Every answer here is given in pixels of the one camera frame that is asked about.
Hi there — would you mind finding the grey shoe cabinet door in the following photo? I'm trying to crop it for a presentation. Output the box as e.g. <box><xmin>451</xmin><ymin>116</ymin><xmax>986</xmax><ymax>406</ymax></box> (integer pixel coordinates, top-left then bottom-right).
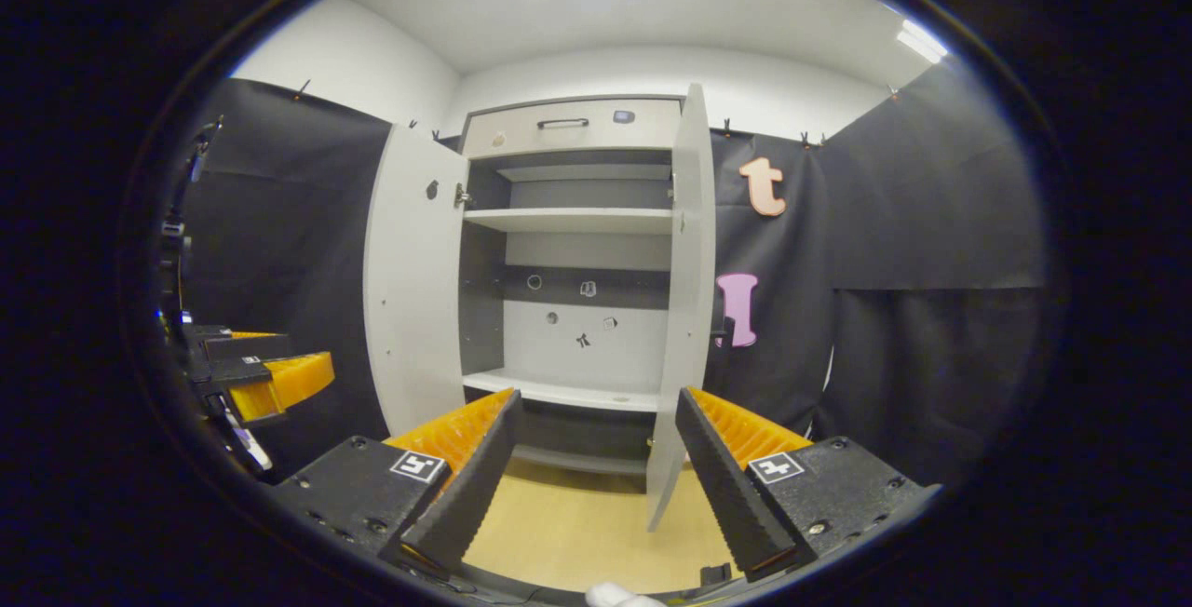
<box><xmin>645</xmin><ymin>83</ymin><xmax>729</xmax><ymax>533</ymax></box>
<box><xmin>363</xmin><ymin>123</ymin><xmax>468</xmax><ymax>436</ymax></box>

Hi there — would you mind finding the black backdrop cloth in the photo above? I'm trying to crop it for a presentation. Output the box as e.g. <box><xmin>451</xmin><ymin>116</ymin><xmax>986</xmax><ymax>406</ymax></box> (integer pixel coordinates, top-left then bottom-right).
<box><xmin>172</xmin><ymin>58</ymin><xmax>1049</xmax><ymax>487</ymax></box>

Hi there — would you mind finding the small ceiling light panel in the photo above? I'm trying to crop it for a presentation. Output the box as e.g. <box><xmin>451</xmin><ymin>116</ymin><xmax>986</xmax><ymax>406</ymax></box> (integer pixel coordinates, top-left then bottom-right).
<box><xmin>897</xmin><ymin>19</ymin><xmax>949</xmax><ymax>65</ymax></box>

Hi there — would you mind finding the grey double-door shoe cabinet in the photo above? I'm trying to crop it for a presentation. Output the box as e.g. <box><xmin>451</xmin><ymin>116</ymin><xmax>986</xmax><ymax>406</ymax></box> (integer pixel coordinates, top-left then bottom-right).
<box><xmin>458</xmin><ymin>95</ymin><xmax>685</xmax><ymax>478</ymax></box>

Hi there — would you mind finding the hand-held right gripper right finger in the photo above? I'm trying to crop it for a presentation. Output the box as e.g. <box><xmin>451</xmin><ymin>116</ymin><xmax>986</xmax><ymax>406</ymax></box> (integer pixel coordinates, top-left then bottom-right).
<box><xmin>675</xmin><ymin>385</ymin><xmax>941</xmax><ymax>585</ymax></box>

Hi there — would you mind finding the white cabinet shelf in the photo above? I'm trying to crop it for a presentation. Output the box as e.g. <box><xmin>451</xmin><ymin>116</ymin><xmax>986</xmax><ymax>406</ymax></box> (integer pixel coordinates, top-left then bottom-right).
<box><xmin>463</xmin><ymin>370</ymin><xmax>662</xmax><ymax>412</ymax></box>
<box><xmin>463</xmin><ymin>208</ymin><xmax>673</xmax><ymax>235</ymax></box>

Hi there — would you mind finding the grey cabinet drawer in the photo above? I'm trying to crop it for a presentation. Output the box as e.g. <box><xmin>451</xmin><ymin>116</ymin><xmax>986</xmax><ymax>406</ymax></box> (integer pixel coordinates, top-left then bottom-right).
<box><xmin>463</xmin><ymin>99</ymin><xmax>683</xmax><ymax>159</ymax></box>

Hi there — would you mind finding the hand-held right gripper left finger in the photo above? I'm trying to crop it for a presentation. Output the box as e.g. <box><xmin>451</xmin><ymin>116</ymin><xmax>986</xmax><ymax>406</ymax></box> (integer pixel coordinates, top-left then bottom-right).
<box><xmin>265</xmin><ymin>388</ymin><xmax>525</xmax><ymax>580</ymax></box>

